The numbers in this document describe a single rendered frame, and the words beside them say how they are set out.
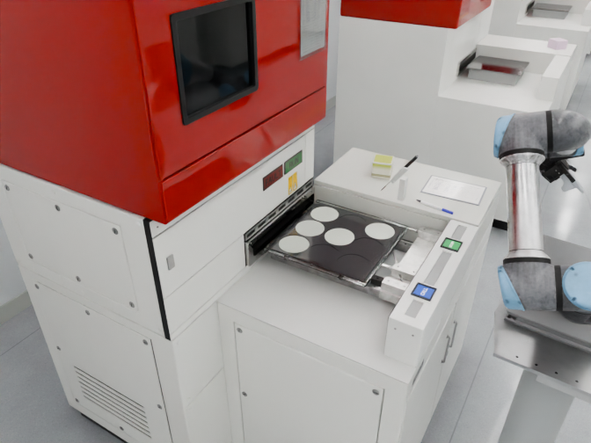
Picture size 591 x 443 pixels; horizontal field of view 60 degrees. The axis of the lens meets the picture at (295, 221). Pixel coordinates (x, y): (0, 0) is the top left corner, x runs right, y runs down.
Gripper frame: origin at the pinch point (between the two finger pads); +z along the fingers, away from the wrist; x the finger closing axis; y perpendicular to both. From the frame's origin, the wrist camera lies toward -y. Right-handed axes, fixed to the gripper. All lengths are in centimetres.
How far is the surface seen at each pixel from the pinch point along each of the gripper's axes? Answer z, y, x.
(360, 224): -57, 52, 37
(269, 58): -116, 19, 50
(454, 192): -36.2, 28.2, 18.0
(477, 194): -29.8, 23.3, 17.3
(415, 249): -41, 41, 45
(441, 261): -41, 29, 59
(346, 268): -59, 50, 63
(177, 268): -102, 64, 90
